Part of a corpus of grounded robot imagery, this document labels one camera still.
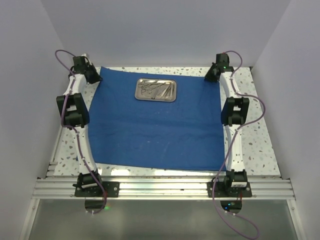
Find steel instrument tray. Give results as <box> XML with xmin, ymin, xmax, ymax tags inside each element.
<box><xmin>134</xmin><ymin>78</ymin><xmax>177</xmax><ymax>103</ymax></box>

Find blue surgical cloth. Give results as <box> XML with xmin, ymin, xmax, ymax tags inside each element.
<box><xmin>88</xmin><ymin>68</ymin><xmax>225</xmax><ymax>171</ymax></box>

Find steel surgical scissors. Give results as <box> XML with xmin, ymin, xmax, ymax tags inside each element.
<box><xmin>135</xmin><ymin>78</ymin><xmax>163</xmax><ymax>94</ymax></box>

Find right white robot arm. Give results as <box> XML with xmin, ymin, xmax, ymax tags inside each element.
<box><xmin>205</xmin><ymin>52</ymin><xmax>250</xmax><ymax>198</ymax></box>

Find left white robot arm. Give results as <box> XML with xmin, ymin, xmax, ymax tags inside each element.
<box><xmin>56</xmin><ymin>54</ymin><xmax>104</xmax><ymax>197</ymax></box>

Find steel tweezers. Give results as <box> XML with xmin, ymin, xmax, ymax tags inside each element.
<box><xmin>166</xmin><ymin>84</ymin><xmax>175</xmax><ymax>99</ymax></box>

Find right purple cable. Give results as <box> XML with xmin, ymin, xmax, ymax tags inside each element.
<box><xmin>211</xmin><ymin>50</ymin><xmax>266</xmax><ymax>240</ymax></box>

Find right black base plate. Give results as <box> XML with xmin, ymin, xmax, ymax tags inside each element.
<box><xmin>214</xmin><ymin>182</ymin><xmax>253</xmax><ymax>198</ymax></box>

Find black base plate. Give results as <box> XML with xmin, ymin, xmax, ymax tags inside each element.
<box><xmin>214</xmin><ymin>182</ymin><xmax>253</xmax><ymax>198</ymax></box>
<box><xmin>72</xmin><ymin>181</ymin><xmax>120</xmax><ymax>198</ymax></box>

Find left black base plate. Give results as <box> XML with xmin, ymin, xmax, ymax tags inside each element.
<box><xmin>72</xmin><ymin>181</ymin><xmax>120</xmax><ymax>198</ymax></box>

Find aluminium rail frame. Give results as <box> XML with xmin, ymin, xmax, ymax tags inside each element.
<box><xmin>19</xmin><ymin>65</ymin><xmax>307</xmax><ymax>240</ymax></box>

